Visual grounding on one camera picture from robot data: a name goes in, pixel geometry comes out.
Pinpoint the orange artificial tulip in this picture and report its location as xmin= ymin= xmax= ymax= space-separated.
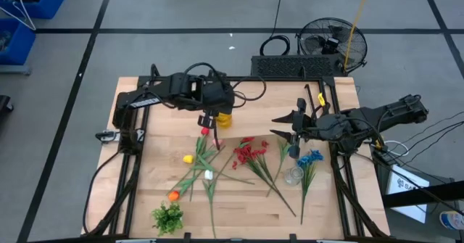
xmin=167 ymin=145 xmax=226 ymax=203

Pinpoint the white artificial tulip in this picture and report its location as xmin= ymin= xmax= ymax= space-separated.
xmin=202 ymin=169 xmax=218 ymax=239

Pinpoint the black base cable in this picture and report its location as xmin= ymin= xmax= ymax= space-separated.
xmin=82 ymin=149 xmax=124 ymax=235

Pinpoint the red artificial flower bunch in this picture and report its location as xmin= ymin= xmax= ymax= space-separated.
xmin=231 ymin=140 xmax=297 ymax=218

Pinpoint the small green artificial plant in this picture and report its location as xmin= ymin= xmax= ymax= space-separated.
xmin=151 ymin=201 xmax=185 ymax=236

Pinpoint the black floor fan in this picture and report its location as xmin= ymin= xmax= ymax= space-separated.
xmin=296 ymin=17 xmax=369 ymax=73

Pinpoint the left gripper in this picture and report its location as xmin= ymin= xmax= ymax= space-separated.
xmin=197 ymin=78 xmax=236 ymax=129

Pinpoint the black coiled cable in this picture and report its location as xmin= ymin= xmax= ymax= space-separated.
xmin=259 ymin=0 xmax=291 ymax=57

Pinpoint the black metal beam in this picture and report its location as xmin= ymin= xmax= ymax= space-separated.
xmin=382 ymin=179 xmax=464 ymax=208

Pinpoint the blue plastic bin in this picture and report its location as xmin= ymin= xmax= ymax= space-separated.
xmin=0 ymin=17 xmax=37 ymax=66
xmin=0 ymin=0 xmax=68 ymax=20

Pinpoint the dark grey side cabinet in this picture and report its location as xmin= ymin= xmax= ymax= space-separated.
xmin=372 ymin=152 xmax=464 ymax=243

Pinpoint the white cable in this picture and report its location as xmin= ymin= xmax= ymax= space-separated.
xmin=383 ymin=139 xmax=410 ymax=158

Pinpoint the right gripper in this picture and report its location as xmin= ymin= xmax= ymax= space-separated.
xmin=270 ymin=97 xmax=320 ymax=160

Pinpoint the black floor object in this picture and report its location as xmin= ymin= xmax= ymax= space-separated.
xmin=0 ymin=94 xmax=15 ymax=125

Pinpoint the grey metal bracket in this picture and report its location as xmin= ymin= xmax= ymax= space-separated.
xmin=95 ymin=129 xmax=120 ymax=143

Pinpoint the clear glass vase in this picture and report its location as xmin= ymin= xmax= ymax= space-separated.
xmin=283 ymin=165 xmax=305 ymax=186

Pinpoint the blue artificial flower bunch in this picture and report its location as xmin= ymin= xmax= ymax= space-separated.
xmin=297 ymin=149 xmax=325 ymax=225

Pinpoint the white round tub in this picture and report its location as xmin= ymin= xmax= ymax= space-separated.
xmin=439 ymin=210 xmax=464 ymax=231

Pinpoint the amber glass vase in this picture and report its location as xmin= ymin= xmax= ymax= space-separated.
xmin=216 ymin=112 xmax=233 ymax=129

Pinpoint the black perforated metal box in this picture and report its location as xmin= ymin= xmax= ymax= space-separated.
xmin=250 ymin=54 xmax=345 ymax=78

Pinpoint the grey cart platform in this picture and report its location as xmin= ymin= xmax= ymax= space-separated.
xmin=0 ymin=64 xmax=32 ymax=76

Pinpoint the white printed sign board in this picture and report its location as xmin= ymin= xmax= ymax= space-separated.
xmin=386 ymin=164 xmax=431 ymax=224

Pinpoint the yellow cord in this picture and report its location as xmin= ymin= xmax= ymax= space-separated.
xmin=343 ymin=0 xmax=373 ymax=72

